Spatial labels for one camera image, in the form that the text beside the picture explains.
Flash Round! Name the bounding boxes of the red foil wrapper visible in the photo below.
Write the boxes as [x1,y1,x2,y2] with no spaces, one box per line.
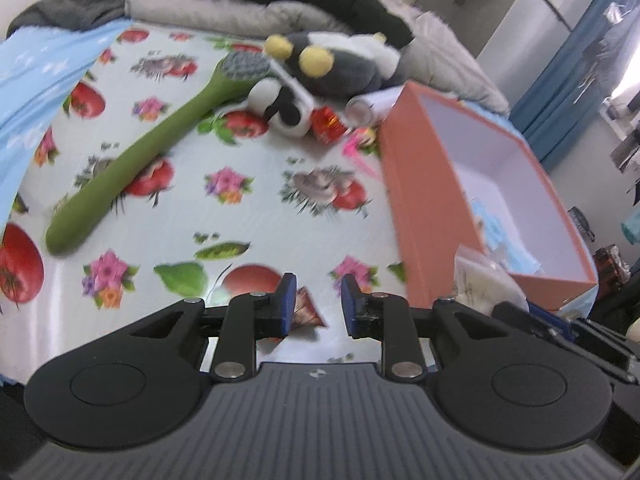
[311,106,351,145]

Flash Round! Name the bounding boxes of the white black panda toy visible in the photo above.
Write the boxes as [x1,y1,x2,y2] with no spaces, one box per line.
[247,62,318,139]

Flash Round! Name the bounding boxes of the white cylinder tube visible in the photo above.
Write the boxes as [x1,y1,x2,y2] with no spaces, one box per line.
[346,87,403,126]

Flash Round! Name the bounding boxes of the white plastic packet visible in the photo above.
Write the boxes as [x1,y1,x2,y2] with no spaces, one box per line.
[454,245,528,311]

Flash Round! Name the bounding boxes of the red bag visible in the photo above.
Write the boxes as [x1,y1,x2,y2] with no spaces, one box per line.
[592,245,623,281]

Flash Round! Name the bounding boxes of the green massage brush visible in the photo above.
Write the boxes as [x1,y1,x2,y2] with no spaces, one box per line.
[45,50,273,256]

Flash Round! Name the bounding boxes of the black wire basket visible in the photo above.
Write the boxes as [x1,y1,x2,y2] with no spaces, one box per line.
[570,207,596,241]

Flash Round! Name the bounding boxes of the pink yellow small toy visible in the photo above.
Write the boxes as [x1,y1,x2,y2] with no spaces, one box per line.
[344,127,382,177]

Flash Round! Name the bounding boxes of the dark grey blanket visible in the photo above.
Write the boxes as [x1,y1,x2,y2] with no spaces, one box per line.
[6,0,143,38]

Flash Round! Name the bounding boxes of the blue face mask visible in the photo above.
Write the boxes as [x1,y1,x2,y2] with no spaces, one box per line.
[470,197,543,273]

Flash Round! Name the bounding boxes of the orange cardboard box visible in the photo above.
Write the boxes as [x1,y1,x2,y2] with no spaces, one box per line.
[377,81,599,311]

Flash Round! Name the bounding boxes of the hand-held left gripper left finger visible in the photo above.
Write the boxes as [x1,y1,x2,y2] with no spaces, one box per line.
[130,272,298,382]

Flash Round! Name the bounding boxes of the light blue sheet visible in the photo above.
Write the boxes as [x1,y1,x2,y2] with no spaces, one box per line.
[0,20,133,231]

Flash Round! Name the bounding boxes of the teal cloth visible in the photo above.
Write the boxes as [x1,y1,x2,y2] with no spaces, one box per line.
[620,210,640,241]

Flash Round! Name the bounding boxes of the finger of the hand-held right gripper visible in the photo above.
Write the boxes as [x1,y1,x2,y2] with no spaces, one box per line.
[529,307,573,342]
[492,300,556,343]

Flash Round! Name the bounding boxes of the red snack packet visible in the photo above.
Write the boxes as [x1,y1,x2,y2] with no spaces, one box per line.
[292,287,328,330]

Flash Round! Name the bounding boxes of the light grey quilt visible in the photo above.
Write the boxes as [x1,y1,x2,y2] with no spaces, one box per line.
[125,0,511,116]

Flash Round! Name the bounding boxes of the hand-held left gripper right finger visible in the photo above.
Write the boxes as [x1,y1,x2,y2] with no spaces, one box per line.
[340,274,508,381]

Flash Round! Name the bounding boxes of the grey penguin plush toy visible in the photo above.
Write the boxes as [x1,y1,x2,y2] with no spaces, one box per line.
[264,31,408,100]

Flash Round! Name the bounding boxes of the blue curtain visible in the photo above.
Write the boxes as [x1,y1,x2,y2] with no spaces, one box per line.
[510,0,621,171]

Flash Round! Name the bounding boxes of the floral fruit print tablecloth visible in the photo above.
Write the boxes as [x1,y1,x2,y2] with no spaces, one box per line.
[0,25,416,386]

